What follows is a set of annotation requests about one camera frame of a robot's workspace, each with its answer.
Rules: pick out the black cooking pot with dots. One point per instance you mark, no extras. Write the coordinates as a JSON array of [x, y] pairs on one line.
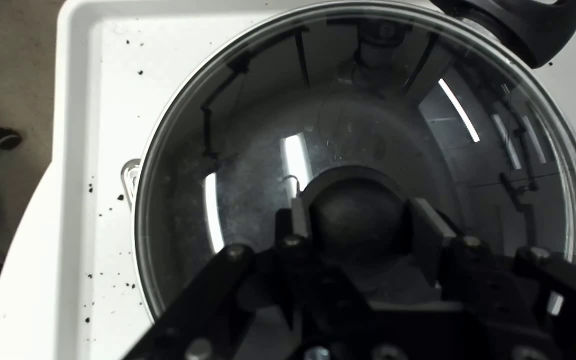
[[529, 32]]

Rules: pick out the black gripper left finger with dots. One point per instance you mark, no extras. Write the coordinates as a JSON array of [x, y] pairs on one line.
[[241, 292]]

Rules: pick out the glass lid with black knob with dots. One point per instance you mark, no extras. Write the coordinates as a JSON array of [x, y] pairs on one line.
[[369, 121]]

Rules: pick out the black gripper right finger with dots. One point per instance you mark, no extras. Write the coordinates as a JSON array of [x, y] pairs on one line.
[[500, 287]]

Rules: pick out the white plastic tray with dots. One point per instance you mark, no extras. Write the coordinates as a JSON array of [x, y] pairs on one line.
[[101, 80]]

